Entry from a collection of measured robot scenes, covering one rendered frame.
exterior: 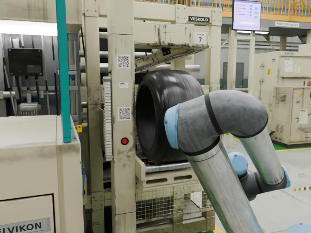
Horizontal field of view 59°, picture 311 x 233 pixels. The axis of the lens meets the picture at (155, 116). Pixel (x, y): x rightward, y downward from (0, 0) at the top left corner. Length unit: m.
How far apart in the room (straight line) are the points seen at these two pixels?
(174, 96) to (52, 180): 0.91
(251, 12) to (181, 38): 4.00
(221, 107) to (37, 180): 0.47
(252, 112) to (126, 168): 1.05
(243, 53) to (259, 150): 12.06
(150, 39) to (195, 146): 1.24
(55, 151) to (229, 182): 0.48
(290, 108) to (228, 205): 5.27
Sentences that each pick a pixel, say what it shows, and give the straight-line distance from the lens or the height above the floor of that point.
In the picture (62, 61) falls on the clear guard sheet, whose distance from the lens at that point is 0.66.
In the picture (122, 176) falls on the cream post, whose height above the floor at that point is 0.85.
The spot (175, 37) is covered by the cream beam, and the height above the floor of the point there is 1.69.
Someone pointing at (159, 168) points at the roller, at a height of 0.90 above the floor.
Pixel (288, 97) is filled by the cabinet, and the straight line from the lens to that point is 6.10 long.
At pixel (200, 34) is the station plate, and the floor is 1.72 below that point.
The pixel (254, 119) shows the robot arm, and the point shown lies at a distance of 0.73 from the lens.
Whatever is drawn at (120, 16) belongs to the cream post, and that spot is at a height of 1.75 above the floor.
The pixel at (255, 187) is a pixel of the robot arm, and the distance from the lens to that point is 1.21.
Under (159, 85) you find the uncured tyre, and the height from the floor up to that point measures 1.38.
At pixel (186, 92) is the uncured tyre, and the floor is 1.34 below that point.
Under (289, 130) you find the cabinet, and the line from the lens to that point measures 6.12.
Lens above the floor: 1.42
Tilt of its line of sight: 8 degrees down
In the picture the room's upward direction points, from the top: straight up
